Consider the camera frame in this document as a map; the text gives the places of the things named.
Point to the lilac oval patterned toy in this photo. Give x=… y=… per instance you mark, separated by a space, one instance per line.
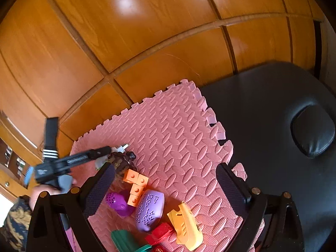
x=149 y=210

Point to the teal green cup toy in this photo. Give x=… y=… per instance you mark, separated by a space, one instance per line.
x=125 y=242

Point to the yellow orange toy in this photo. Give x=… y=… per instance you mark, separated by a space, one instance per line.
x=186 y=227

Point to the red block toy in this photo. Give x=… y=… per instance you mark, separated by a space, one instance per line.
x=158 y=235

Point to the black padded massage table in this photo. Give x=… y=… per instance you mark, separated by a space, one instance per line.
x=281 y=122

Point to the green white round toy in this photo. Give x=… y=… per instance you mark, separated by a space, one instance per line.
x=102 y=160

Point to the purple perforated ball toy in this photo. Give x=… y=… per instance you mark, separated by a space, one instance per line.
x=118 y=202

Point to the brown spiky ball toy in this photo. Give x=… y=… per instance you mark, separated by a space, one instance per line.
x=122 y=162

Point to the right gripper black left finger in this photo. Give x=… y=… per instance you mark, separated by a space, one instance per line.
x=46 y=230

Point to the camouflage sleeve forearm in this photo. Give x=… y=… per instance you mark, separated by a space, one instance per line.
x=16 y=226

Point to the wooden wall cabinet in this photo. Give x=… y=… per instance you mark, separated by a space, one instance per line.
x=84 y=61

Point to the person's left hand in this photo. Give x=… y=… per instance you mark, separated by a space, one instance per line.
x=37 y=190

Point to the pink foam puzzle mat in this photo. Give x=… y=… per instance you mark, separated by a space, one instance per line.
x=175 y=137

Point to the orange building block piece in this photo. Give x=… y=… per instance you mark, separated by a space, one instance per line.
x=138 y=184

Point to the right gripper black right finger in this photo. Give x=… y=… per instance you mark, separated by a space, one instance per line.
x=284 y=231

